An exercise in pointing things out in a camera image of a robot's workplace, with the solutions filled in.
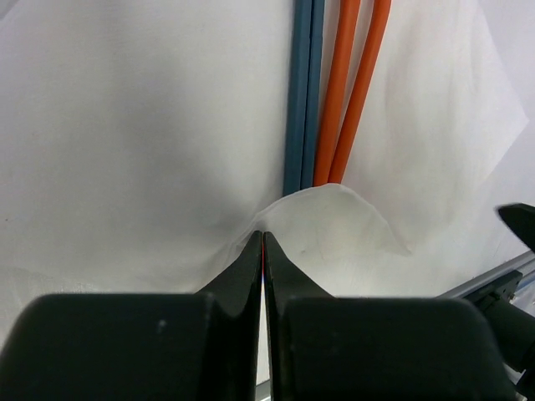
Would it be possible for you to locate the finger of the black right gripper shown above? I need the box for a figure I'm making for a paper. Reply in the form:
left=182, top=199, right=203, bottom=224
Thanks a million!
left=497, top=203, right=535, bottom=252

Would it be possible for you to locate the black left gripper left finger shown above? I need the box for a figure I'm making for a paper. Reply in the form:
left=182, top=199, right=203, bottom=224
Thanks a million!
left=1, top=232, right=262, bottom=400

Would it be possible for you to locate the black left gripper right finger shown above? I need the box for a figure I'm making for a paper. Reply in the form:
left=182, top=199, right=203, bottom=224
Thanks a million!
left=263, top=232, right=516, bottom=400

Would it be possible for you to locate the white paper napkin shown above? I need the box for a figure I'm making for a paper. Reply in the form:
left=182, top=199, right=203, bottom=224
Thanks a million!
left=1, top=1, right=534, bottom=335

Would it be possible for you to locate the orange plastic spoon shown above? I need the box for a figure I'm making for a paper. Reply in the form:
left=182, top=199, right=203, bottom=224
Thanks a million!
left=329, top=0, right=392, bottom=184

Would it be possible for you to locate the orange plastic fork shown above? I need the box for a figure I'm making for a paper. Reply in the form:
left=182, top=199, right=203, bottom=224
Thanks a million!
left=313, top=0, right=360, bottom=186

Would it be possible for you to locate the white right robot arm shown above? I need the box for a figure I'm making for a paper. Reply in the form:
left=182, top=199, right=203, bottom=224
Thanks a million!
left=466, top=203, right=534, bottom=400

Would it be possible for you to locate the aluminium front rail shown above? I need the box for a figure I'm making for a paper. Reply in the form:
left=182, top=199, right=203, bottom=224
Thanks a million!
left=440, top=251, right=534, bottom=298

